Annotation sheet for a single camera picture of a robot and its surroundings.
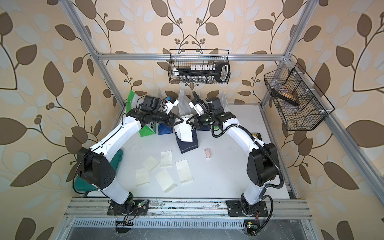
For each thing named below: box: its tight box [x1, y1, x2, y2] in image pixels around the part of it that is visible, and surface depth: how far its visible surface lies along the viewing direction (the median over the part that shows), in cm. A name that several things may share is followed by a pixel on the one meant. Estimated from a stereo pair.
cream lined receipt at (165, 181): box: [155, 168, 178, 193], surface depth 85 cm
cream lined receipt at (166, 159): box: [160, 150, 173, 168], surface depth 94 cm
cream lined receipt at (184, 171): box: [175, 159, 194, 184], surface depth 89 cm
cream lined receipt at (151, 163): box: [141, 155, 161, 172], surface depth 92 cm
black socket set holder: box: [176, 62, 231, 82], surface depth 85 cm
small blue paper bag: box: [158, 123, 174, 135], surface depth 104 cm
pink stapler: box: [205, 148, 211, 159], surface depth 93 cm
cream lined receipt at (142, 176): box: [135, 167, 150, 187], surface depth 87 cm
